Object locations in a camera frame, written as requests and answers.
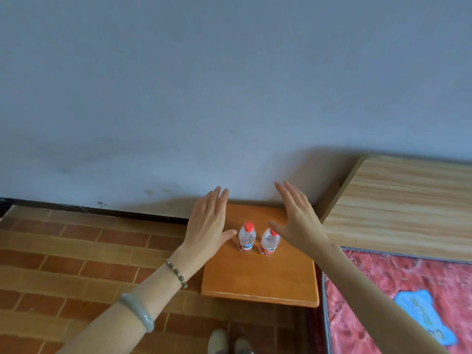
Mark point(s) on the person's left hand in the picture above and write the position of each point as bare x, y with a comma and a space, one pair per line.
204, 232

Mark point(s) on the person's right hand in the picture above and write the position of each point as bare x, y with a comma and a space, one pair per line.
302, 228

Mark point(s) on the person's right thumb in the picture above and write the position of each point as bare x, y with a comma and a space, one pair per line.
277, 229

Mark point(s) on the person's left thumb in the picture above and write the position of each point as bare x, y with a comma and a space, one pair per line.
228, 236

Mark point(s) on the person's right middle finger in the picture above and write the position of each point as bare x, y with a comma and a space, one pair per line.
294, 195

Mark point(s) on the person's left middle finger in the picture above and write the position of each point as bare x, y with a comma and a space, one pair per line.
214, 202

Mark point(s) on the person's right forearm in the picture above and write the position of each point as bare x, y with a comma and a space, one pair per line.
368, 302

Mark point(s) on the person's left forearm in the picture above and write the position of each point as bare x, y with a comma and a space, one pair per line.
147, 298

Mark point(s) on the clear water bottle red cap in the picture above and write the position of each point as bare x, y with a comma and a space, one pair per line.
269, 242
246, 237

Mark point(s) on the orange wooden bedside table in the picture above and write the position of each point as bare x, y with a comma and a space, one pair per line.
265, 276

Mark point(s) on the red patterned mattress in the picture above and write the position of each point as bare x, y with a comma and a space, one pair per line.
368, 276

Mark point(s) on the person's left grey shoe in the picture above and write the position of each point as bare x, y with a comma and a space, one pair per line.
217, 342

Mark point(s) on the person's grey shoe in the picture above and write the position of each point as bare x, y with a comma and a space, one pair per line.
217, 342
243, 346

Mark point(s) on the person's right grey shoe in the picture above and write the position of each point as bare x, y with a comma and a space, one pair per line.
243, 346

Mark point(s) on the light wooden headboard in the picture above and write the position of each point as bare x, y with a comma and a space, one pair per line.
405, 210

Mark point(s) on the pale green jade bangle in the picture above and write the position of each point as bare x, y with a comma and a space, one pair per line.
142, 315

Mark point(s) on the black baseboard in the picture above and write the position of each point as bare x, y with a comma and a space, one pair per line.
92, 210

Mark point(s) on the blue mattress label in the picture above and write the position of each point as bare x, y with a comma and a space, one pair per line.
424, 313

